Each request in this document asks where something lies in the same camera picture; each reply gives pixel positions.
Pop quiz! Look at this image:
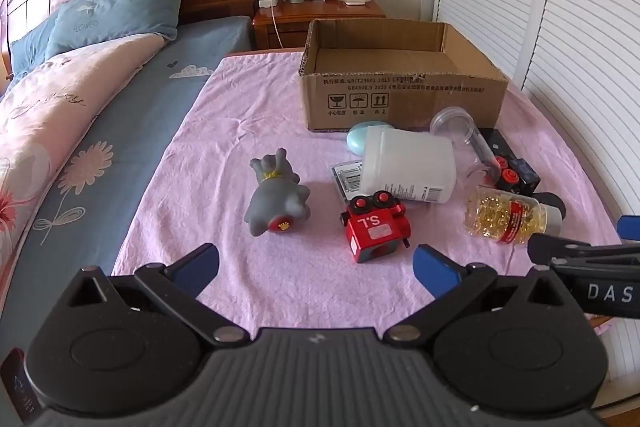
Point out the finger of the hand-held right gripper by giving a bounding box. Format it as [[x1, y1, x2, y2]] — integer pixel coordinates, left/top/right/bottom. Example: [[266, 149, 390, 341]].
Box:
[[616, 215, 640, 239], [527, 232, 640, 267]]

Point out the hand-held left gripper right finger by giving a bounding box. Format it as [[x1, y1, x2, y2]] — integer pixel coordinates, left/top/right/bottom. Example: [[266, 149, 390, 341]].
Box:
[[382, 243, 571, 348]]

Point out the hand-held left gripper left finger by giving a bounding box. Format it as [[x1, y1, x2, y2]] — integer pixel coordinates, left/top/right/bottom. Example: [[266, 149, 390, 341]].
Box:
[[67, 243, 251, 348]]

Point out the red toy train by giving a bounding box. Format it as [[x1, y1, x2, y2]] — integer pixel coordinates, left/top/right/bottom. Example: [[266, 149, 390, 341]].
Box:
[[340, 190, 412, 265]]

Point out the yellow capsule bottle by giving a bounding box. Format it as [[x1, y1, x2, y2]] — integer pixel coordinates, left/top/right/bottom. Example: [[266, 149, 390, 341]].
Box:
[[464, 184, 567, 247]]

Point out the black toy train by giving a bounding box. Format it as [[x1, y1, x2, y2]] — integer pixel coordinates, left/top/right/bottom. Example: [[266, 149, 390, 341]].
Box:
[[482, 155, 542, 196]]

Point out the grey elephant toy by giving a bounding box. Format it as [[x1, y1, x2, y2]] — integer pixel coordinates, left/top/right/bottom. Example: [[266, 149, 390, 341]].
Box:
[[243, 148, 311, 238]]

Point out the white plastic jar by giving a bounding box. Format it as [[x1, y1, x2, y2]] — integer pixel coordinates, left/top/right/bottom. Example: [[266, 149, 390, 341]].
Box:
[[359, 126, 457, 205]]

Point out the brown cardboard box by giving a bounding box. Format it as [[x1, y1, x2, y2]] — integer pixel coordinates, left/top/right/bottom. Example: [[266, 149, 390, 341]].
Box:
[[299, 18, 510, 132]]

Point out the clear labelled packet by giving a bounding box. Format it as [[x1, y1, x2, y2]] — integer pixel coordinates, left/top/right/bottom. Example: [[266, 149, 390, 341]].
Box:
[[330, 161, 366, 202]]

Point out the black flat box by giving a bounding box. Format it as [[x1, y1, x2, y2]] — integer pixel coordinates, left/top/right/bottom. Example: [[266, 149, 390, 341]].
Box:
[[477, 127, 518, 160]]

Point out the pink cloth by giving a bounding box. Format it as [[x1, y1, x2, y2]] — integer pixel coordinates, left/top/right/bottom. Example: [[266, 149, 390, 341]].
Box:
[[112, 49, 623, 333]]

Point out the clear plastic jar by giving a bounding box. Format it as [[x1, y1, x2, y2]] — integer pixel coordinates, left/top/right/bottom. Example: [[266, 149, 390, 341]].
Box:
[[430, 106, 501, 188]]

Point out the teal oval case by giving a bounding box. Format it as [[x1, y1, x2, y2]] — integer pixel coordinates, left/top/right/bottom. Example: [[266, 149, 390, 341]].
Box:
[[346, 122, 396, 156]]

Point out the blue floral bed sheet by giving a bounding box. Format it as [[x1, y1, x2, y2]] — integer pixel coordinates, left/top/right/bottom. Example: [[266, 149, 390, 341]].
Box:
[[0, 16, 253, 323]]

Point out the pink floral quilt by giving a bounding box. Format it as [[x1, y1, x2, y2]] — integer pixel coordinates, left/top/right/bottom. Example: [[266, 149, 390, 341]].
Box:
[[0, 33, 167, 308]]

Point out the wooden nightstand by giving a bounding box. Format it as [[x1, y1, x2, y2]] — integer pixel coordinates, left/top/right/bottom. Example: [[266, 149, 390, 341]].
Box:
[[252, 0, 387, 50]]

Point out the large blue pillow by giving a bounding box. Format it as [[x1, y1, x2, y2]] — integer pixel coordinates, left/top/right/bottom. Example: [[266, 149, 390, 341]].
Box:
[[45, 0, 190, 60]]

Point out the small blue pillow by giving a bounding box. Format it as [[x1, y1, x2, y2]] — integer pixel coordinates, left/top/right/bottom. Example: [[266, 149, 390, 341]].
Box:
[[9, 0, 81, 85]]

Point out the white cable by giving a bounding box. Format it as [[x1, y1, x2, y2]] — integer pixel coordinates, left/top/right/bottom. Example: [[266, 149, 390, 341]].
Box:
[[270, 4, 284, 50]]

